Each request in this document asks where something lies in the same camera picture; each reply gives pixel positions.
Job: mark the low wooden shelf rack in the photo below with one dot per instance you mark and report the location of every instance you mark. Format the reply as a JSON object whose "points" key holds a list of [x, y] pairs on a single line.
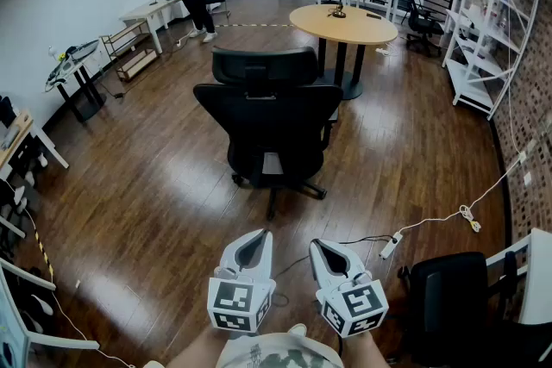
{"points": [[129, 51]]}

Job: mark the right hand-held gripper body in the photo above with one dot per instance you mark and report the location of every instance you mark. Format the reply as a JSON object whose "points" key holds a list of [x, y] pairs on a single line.
{"points": [[355, 306]]}

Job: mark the small black flat device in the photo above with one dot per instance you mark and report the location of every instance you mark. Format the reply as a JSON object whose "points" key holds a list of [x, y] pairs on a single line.
{"points": [[373, 16]]}

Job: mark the person's white shoe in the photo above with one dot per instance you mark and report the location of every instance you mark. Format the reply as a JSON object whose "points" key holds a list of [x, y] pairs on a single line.
{"points": [[298, 330]]}

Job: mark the white device on side table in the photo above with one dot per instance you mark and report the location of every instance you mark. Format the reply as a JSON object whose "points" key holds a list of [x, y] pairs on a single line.
{"points": [[71, 60]]}

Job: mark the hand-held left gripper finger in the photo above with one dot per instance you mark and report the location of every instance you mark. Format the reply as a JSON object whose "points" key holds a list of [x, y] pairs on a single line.
{"points": [[266, 254], [230, 254]]}

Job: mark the person's right forearm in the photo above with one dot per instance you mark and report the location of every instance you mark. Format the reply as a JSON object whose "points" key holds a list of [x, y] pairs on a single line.
{"points": [[366, 351]]}

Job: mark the small black side table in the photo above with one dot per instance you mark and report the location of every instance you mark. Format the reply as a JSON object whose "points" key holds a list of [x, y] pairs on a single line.
{"points": [[84, 90]]}

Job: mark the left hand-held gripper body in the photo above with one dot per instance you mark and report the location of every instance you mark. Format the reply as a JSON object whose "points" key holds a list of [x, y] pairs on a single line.
{"points": [[241, 299]]}

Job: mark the white metal shelving unit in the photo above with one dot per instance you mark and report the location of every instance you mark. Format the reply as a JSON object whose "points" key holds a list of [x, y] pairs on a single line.
{"points": [[483, 56]]}

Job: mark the wooden desk with monitor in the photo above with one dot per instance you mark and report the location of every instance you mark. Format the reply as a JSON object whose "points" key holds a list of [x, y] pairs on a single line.
{"points": [[19, 133]]}

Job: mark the black office chair without headrest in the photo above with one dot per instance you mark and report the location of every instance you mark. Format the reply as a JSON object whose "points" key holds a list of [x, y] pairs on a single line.
{"points": [[420, 23]]}

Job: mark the round wooden table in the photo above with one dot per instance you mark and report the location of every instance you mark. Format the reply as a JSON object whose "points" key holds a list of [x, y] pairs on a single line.
{"points": [[345, 28]]}

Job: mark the black office chair with headrest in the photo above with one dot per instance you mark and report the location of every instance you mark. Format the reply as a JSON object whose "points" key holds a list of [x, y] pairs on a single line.
{"points": [[267, 120]]}

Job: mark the white metal frame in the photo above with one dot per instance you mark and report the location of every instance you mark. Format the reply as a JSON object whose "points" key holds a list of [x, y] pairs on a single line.
{"points": [[26, 314]]}

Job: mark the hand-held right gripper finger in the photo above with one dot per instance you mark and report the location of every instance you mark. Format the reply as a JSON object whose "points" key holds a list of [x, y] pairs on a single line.
{"points": [[317, 271], [347, 256]]}

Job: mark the black chair with armrest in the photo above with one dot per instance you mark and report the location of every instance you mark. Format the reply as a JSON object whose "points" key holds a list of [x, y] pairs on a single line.
{"points": [[448, 297]]}

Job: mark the person's patterned shirt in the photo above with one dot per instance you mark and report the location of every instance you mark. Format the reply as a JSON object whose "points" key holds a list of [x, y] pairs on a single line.
{"points": [[276, 353]]}

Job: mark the wooden desk with white legs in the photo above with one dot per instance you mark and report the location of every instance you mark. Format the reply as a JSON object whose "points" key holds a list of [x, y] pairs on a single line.
{"points": [[146, 10]]}

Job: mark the person's left forearm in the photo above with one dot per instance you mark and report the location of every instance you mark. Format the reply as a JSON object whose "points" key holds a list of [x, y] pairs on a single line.
{"points": [[194, 351]]}

